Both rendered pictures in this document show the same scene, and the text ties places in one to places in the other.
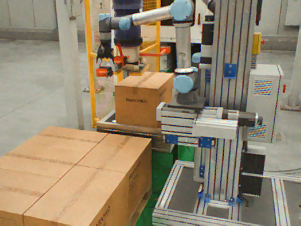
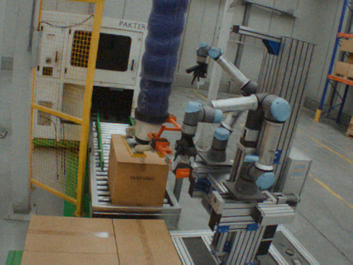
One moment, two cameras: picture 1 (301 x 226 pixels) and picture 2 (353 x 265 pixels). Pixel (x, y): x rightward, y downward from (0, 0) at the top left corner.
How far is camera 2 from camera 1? 1.52 m
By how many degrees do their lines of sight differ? 33
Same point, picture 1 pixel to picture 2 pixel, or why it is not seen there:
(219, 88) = not seen: hidden behind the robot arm
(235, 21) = not seen: hidden behind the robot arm
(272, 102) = (301, 182)
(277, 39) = not seen: hidden behind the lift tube
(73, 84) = (24, 147)
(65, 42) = (20, 96)
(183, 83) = (268, 180)
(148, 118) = (154, 195)
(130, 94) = (136, 171)
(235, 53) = (282, 141)
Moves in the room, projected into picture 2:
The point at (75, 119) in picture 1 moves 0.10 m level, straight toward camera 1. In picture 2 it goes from (24, 188) to (28, 194)
